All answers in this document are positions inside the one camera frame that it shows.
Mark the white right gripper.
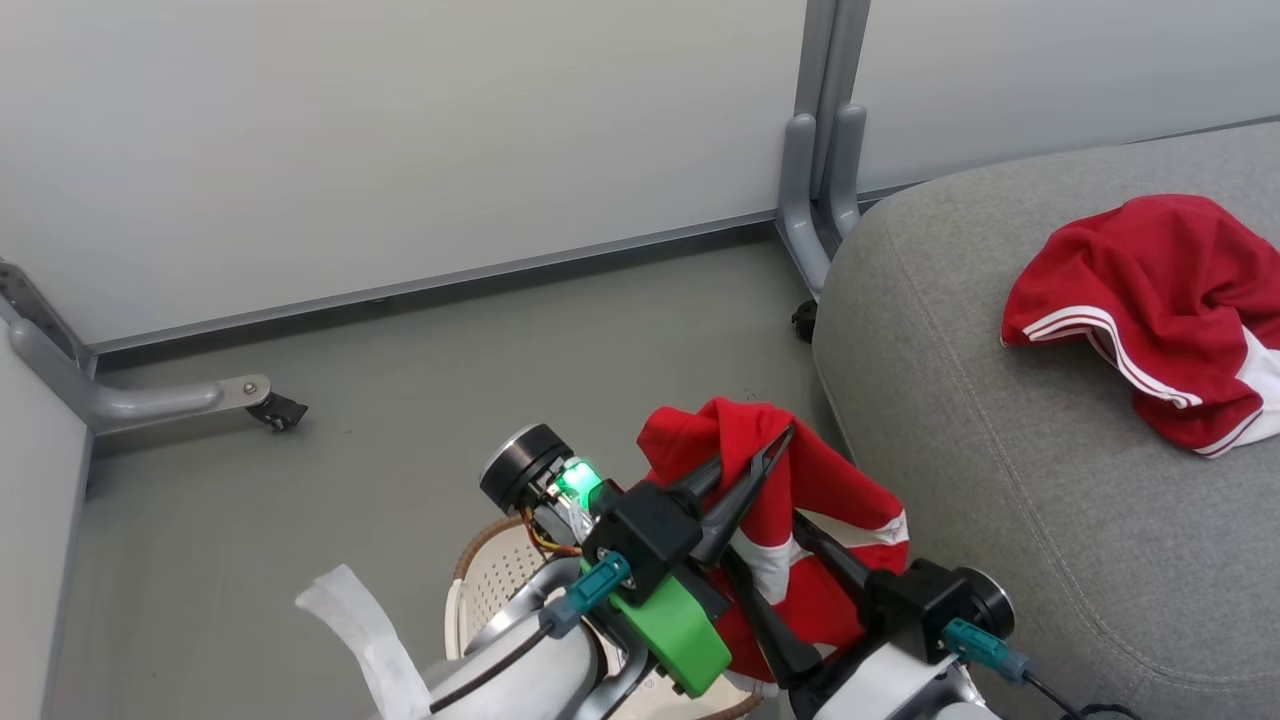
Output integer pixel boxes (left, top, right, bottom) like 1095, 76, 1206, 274
720, 511, 1017, 720

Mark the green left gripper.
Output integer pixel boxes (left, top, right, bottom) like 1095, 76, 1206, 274
479, 424, 797, 698

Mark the red garment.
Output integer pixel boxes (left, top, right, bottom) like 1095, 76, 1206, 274
1001, 194, 1280, 459
637, 397, 911, 691

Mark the grey fabric sofa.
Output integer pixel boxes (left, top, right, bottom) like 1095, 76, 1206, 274
812, 122, 1280, 720

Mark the beige woven laundry basket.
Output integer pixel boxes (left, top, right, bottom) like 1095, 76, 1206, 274
445, 515, 766, 720

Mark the grey partition foot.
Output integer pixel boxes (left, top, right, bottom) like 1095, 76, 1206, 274
0, 258, 273, 436

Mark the black cable with teal connector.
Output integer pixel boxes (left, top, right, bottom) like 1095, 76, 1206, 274
943, 617, 1141, 720
430, 553, 633, 716

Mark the orange yellow wire bundle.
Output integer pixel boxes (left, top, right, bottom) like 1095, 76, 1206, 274
522, 505, 583, 557

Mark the white basket handle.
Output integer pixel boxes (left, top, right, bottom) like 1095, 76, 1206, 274
445, 575, 476, 661

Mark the grey partition base rail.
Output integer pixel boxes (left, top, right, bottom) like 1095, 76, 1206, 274
88, 210, 786, 373

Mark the white translucent strap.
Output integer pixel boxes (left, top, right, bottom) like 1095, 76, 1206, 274
295, 564, 433, 720

